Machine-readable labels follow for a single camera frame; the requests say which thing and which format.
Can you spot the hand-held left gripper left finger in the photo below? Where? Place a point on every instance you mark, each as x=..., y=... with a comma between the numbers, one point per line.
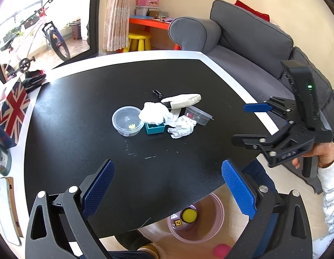
x=102, y=183

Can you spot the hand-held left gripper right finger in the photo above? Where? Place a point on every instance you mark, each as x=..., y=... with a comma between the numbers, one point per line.
x=235, y=186

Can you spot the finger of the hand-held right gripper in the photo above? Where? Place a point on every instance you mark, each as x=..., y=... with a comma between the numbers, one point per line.
x=253, y=108
x=253, y=141

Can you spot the pink translucent trash bin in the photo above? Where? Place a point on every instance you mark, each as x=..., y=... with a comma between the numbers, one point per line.
x=207, y=221

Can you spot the small clear plastic tub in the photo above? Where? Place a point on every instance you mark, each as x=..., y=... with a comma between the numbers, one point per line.
x=199, y=113

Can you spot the round clear plastic container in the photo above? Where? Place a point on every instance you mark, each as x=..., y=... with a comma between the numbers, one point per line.
x=123, y=125

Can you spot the white paper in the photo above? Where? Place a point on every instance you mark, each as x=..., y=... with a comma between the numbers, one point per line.
x=181, y=129

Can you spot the small teal box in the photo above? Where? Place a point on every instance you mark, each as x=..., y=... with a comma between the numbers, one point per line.
x=155, y=130

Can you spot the white tissue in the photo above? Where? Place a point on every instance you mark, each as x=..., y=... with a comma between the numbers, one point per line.
x=153, y=113

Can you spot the black clip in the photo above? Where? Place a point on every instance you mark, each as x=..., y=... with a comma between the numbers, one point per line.
x=157, y=92

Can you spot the person's right forearm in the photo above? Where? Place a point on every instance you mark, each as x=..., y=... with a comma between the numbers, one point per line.
x=331, y=194

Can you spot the person's right hand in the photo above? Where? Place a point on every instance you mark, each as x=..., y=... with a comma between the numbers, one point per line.
x=327, y=153

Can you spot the person's right leg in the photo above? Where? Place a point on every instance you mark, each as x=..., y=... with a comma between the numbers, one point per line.
x=261, y=175

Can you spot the round yellow toy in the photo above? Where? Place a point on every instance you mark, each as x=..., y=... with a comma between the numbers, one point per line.
x=189, y=215

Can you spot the pink foam object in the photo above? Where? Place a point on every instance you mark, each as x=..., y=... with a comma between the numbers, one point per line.
x=221, y=251

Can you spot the grey sofa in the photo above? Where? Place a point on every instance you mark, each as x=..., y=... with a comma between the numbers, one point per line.
x=250, y=40

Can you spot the person's left foot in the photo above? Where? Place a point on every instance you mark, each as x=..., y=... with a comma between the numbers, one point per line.
x=149, y=251

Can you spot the red cushion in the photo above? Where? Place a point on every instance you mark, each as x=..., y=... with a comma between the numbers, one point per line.
x=253, y=10

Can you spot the black table mat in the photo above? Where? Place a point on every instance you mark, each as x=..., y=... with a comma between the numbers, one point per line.
x=102, y=86

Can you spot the white smartphone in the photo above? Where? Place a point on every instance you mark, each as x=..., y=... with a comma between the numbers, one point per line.
x=5, y=207

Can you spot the green bottle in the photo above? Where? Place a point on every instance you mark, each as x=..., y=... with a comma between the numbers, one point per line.
x=1, y=159

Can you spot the flag print tissue box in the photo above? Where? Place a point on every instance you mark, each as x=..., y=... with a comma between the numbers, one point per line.
x=13, y=110

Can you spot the white coffee table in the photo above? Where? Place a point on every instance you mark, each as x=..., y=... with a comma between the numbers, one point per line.
x=75, y=64

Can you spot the black red shoes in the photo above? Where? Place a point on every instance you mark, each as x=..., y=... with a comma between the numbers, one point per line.
x=34, y=78

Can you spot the yellow plastic stool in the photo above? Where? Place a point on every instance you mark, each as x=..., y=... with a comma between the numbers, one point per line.
x=140, y=39

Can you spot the orange desk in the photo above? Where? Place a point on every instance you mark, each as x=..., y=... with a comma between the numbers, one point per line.
x=148, y=21

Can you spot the grey storage box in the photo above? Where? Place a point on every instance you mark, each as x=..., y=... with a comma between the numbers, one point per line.
x=142, y=11

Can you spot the pink storage box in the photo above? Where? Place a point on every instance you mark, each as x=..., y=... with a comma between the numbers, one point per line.
x=148, y=1

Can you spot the pink white bicycle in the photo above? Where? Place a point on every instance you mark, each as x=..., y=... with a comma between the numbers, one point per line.
x=55, y=40

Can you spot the brown planter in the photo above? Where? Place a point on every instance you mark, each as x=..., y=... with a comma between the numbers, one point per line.
x=75, y=29

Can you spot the patterned curtain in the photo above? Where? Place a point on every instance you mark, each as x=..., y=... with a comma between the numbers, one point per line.
x=115, y=19

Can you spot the black door frame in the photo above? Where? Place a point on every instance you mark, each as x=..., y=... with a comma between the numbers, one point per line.
x=94, y=16

